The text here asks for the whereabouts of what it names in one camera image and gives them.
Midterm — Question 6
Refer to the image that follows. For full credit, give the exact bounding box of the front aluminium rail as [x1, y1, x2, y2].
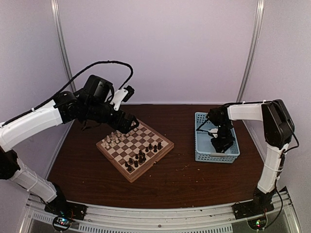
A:
[19, 186, 302, 233]

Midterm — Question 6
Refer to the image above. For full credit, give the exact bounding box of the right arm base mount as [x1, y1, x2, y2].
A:
[232, 200, 275, 219]

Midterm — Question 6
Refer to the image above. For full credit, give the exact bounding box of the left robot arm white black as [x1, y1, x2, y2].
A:
[0, 75, 139, 216]

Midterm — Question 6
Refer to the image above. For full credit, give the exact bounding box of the left aluminium frame post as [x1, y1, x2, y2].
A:
[51, 0, 76, 92]

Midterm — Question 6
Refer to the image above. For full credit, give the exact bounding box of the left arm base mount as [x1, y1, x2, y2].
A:
[44, 202, 87, 220]

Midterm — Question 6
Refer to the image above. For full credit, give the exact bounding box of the wooden chess board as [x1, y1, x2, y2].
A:
[96, 120, 174, 183]

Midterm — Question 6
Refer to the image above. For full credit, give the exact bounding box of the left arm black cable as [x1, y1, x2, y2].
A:
[31, 60, 134, 110]

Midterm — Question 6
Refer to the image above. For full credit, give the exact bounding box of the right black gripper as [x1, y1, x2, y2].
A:
[211, 121, 236, 154]

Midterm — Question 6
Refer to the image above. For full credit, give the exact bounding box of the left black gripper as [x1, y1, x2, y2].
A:
[85, 100, 139, 133]

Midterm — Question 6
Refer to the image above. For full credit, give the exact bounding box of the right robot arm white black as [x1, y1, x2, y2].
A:
[207, 99, 296, 215]

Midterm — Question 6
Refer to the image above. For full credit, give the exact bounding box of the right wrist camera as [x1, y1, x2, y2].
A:
[207, 128, 218, 138]

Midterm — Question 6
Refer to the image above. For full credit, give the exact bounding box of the eleventh dark chess piece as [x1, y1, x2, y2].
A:
[157, 142, 162, 150]

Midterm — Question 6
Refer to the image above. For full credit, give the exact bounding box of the row of white chess pieces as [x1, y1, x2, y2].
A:
[100, 125, 140, 150]

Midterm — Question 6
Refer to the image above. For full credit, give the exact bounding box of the light blue plastic basket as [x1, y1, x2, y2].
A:
[194, 112, 240, 164]

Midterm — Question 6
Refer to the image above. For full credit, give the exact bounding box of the aluminium frame post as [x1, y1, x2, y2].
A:
[51, 0, 76, 92]
[236, 0, 265, 102]

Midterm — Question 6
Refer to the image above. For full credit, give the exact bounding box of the right aluminium frame post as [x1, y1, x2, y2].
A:
[236, 0, 265, 102]

